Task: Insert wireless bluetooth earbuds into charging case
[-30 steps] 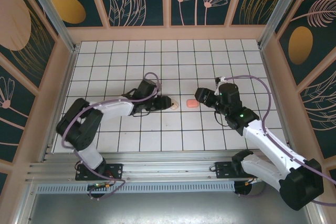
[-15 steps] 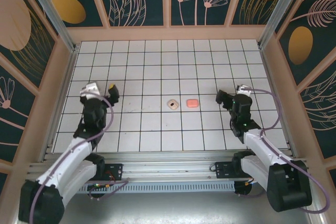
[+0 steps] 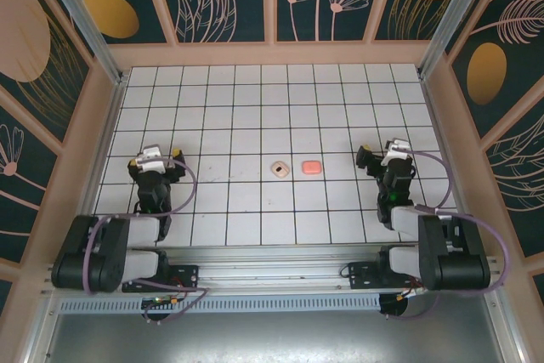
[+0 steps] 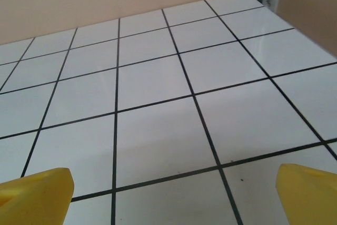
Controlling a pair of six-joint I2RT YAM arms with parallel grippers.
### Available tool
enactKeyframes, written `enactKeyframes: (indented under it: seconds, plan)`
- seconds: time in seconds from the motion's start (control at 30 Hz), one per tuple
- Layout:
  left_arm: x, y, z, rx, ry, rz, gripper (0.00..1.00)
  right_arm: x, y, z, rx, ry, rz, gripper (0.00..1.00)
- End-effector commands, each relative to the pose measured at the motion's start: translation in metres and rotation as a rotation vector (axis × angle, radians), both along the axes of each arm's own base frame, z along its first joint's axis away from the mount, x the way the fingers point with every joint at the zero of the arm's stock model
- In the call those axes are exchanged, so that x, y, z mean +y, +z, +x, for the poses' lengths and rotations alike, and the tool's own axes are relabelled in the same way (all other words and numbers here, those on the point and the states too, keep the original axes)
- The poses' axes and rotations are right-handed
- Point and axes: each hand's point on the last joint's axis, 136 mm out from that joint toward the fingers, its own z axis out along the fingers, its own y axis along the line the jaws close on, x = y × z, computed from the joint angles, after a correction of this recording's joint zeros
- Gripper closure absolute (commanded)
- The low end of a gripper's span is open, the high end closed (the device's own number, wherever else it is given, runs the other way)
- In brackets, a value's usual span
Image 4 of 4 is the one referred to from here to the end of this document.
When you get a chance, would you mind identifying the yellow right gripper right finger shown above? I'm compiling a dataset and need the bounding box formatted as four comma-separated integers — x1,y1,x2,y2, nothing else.
275,163,337,225

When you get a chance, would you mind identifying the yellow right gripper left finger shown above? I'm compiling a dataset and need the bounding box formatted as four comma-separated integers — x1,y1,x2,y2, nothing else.
0,168,74,225

